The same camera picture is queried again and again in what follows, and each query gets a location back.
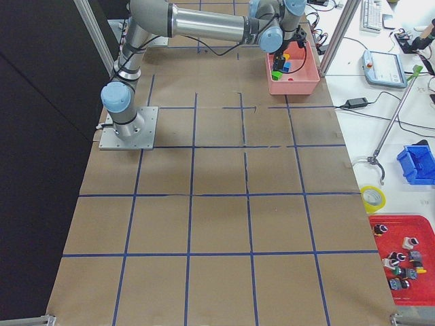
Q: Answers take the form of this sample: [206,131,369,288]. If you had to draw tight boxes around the yellow tape roll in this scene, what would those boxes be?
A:
[361,185,386,213]

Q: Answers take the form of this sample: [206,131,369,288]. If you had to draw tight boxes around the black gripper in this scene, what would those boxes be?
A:
[273,29,299,71]

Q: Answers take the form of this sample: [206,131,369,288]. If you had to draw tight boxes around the blue plastic bin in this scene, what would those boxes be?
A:
[397,145,434,185]

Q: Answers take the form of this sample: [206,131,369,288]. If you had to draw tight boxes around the red parts tray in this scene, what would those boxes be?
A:
[370,215,434,306]

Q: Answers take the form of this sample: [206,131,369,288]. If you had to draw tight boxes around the black power adapter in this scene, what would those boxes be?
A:
[344,97,369,109]

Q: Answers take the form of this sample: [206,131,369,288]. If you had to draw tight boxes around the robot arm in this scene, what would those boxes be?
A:
[101,1,307,139]

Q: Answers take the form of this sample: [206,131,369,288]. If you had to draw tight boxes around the green handled grabber tool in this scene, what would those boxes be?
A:
[366,65,423,185]

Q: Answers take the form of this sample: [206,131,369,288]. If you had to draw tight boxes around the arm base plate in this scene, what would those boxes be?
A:
[99,106,158,150]

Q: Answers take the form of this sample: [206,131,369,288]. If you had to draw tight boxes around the green toy block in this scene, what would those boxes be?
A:
[271,71,283,81]

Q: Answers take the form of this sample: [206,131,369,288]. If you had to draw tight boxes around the blue toy block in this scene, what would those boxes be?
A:
[282,61,292,73]

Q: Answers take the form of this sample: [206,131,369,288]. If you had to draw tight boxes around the teach pendant tablet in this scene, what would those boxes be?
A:
[362,50,407,88]

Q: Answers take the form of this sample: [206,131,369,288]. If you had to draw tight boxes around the aluminium frame post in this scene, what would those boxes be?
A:
[319,0,360,77]

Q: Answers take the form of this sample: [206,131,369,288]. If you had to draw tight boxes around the pink plastic box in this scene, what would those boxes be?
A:
[265,42,320,95]

